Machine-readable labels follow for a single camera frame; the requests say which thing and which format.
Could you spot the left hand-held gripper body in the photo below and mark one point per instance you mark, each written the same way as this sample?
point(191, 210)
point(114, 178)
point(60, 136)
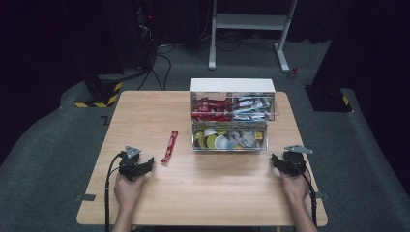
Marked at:
point(130, 162)

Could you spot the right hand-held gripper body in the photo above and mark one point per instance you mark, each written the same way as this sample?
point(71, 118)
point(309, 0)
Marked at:
point(295, 162)

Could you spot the red sachet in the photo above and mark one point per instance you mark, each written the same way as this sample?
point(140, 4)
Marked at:
point(169, 146)

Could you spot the clear drawer with sachets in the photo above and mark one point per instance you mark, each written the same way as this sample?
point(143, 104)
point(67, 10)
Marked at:
point(233, 108)

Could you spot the person's right hand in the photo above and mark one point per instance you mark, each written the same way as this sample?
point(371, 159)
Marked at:
point(295, 188)

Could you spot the person's left hand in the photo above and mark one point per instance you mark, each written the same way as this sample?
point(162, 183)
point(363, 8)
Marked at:
point(127, 191)

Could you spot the pile of grey packets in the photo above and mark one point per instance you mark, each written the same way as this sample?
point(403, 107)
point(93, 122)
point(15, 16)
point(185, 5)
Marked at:
point(246, 138)

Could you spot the grey tape piece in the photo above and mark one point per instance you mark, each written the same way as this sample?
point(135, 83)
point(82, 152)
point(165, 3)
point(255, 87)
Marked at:
point(321, 196)
point(85, 197)

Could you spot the clear drawer with capsules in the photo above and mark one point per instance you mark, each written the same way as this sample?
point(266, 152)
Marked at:
point(229, 139)

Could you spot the pile of white sachets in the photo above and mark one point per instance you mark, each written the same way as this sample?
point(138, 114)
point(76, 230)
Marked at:
point(251, 108)

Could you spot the pile of coffee capsules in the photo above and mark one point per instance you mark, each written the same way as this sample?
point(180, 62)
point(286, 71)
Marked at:
point(211, 140)

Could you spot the dark stand base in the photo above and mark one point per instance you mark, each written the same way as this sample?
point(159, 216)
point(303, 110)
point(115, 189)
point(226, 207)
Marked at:
point(327, 98)

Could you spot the black yellow striped stand base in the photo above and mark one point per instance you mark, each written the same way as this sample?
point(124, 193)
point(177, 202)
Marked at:
point(101, 95)

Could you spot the pile of red sachets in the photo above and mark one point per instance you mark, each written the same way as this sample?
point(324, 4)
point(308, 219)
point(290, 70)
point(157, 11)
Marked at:
point(211, 109)

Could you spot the small red floor object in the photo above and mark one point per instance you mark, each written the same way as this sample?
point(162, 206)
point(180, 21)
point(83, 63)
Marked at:
point(293, 72)

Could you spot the dark equipment rack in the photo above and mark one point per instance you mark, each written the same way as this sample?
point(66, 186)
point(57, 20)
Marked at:
point(145, 32)

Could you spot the white metal stand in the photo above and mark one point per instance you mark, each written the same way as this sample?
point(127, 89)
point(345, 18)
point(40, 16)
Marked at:
point(249, 22)

